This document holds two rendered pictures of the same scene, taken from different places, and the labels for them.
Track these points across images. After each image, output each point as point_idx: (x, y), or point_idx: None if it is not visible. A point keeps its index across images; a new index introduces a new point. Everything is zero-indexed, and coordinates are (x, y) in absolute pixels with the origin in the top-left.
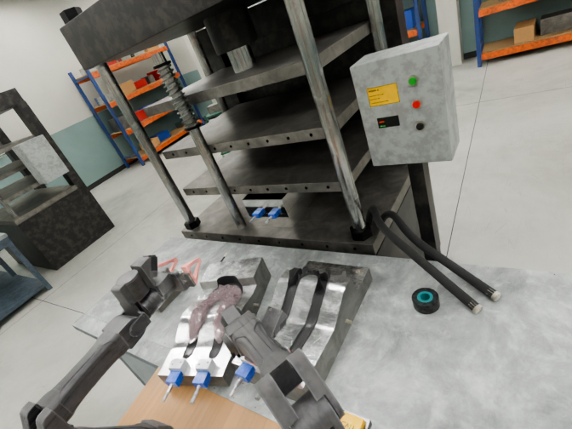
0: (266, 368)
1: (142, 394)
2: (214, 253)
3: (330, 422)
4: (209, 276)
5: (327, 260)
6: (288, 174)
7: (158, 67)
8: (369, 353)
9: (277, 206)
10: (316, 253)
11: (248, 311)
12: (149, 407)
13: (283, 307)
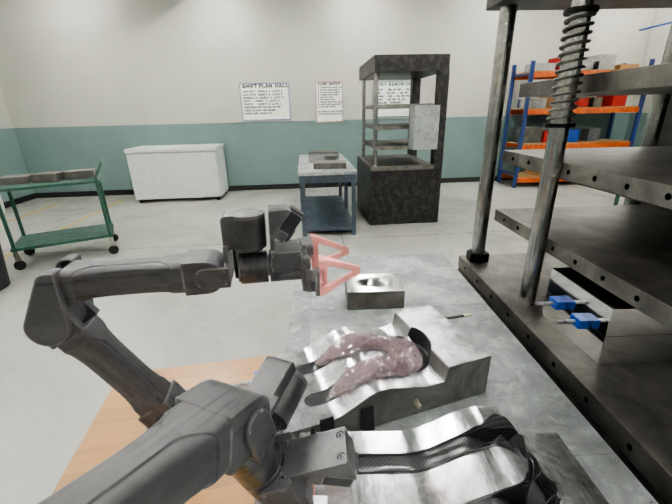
0: None
1: (248, 361)
2: (458, 302)
3: None
4: (410, 317)
5: (598, 469)
6: (664, 281)
7: (571, 11)
8: None
9: (598, 314)
10: (591, 436)
11: (252, 397)
12: (235, 378)
13: (430, 452)
